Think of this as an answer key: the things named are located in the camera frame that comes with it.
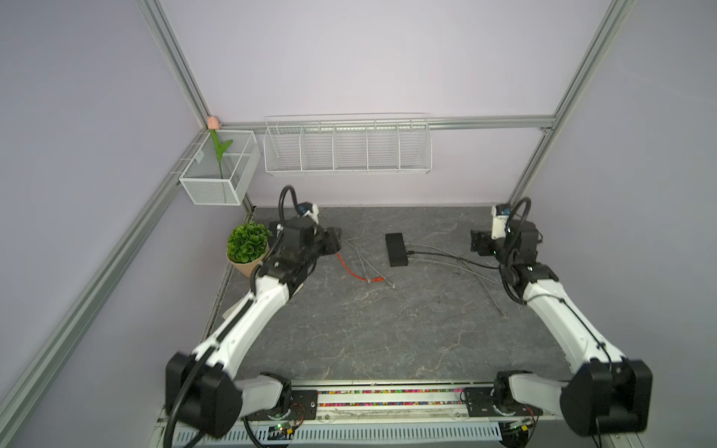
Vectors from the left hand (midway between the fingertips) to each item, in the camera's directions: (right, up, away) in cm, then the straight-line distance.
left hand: (335, 234), depth 79 cm
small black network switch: (+20, -6, +27) cm, 34 cm away
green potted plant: (-30, -4, +10) cm, 32 cm away
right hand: (+45, +1, +3) cm, 45 cm away
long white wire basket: (+2, +32, +18) cm, 37 cm away
